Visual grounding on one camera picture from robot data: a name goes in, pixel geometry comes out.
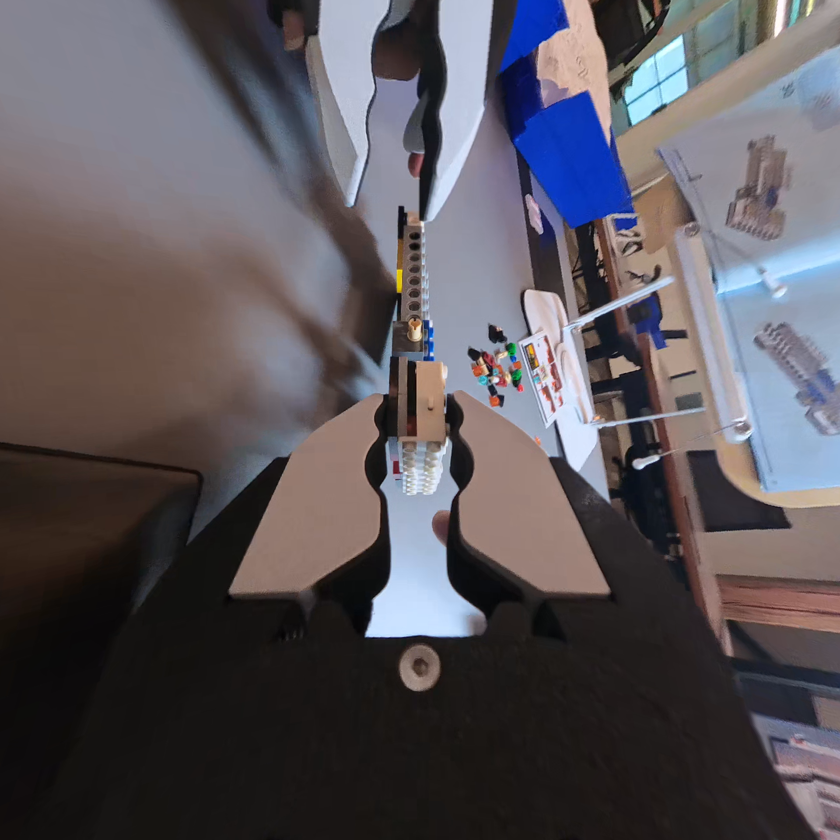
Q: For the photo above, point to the pile of small lego pieces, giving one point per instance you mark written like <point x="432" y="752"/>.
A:
<point x="495" y="367"/>

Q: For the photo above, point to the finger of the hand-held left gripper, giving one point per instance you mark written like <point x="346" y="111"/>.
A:
<point x="341" y="79"/>
<point x="466" y="85"/>

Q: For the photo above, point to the lego instruction booklet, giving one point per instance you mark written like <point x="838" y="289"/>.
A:
<point x="787" y="295"/>

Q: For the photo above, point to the white printed paper bag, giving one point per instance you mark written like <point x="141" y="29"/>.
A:
<point x="577" y="59"/>

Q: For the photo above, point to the white book stand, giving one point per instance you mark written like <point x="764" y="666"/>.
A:
<point x="558" y="315"/>

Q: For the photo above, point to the person's right hand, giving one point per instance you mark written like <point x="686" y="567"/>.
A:
<point x="443" y="528"/>

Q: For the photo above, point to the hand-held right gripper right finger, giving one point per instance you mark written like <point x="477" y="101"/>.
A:
<point x="531" y="525"/>

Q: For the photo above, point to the grey lego model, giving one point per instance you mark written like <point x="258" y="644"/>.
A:
<point x="430" y="407"/>

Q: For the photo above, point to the sticker sheet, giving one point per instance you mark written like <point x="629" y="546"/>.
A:
<point x="543" y="380"/>

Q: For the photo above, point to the black leather pad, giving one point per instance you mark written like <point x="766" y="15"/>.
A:
<point x="85" y="525"/>

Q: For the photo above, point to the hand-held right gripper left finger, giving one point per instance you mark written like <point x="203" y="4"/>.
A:
<point x="315" y="518"/>

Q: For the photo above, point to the person's left hand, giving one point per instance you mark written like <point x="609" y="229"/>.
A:
<point x="397" y="56"/>

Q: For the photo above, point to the small white block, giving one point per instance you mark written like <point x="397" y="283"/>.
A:
<point x="535" y="213"/>

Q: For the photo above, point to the blue storage bin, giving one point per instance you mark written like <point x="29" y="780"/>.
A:
<point x="571" y="164"/>

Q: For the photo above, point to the black monitor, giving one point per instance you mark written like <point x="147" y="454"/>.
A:
<point x="735" y="492"/>

